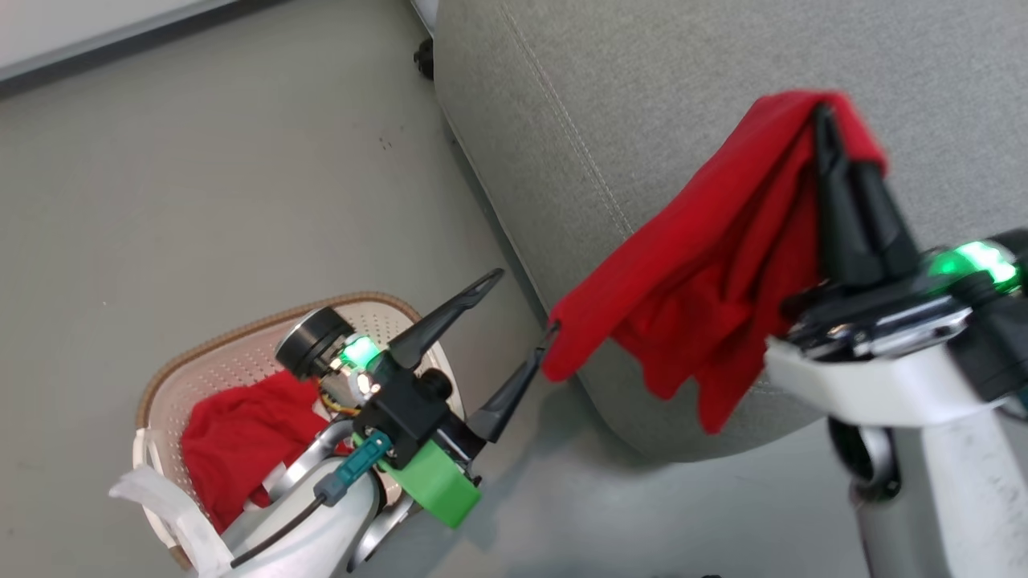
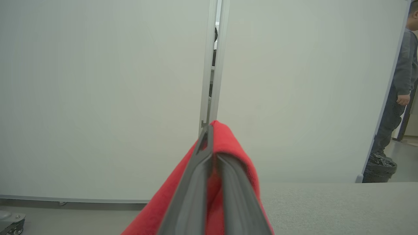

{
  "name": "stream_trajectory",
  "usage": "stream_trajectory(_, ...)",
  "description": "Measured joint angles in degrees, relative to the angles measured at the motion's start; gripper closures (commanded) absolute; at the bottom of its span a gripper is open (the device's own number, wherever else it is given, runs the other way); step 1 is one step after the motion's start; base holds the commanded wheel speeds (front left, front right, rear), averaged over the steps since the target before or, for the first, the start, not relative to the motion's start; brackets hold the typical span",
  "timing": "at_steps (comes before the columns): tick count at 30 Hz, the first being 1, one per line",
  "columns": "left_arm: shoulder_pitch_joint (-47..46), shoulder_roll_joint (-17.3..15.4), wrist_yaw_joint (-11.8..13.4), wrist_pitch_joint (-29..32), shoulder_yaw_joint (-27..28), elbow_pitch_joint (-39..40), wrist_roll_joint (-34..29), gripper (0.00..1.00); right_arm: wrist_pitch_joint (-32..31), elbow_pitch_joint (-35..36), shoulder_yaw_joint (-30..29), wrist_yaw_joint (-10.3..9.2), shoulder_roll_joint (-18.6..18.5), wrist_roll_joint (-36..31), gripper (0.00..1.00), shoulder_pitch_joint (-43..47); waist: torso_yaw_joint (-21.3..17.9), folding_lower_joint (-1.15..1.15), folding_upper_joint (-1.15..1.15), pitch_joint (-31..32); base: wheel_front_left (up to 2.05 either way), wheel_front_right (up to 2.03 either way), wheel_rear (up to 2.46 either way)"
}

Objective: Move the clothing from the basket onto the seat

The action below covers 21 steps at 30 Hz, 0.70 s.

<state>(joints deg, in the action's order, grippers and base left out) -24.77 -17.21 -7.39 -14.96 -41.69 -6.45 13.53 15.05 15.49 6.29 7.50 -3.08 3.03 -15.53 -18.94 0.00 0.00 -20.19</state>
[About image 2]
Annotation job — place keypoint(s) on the white partition panel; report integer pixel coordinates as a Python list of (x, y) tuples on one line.
[(101, 98), (303, 91)]

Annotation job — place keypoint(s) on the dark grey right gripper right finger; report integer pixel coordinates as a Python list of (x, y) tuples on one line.
[(240, 202)]

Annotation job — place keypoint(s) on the grey caster wheel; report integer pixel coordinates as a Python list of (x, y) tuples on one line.
[(11, 223)]

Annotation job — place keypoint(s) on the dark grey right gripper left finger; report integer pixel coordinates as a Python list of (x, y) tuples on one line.
[(191, 195)]

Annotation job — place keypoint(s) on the red cloth garment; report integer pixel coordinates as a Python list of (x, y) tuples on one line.
[(228, 140)]

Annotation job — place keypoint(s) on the black trash bin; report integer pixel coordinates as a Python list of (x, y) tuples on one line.
[(378, 169)]

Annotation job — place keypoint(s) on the person in grey clothes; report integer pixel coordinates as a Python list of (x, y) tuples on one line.
[(400, 91)]

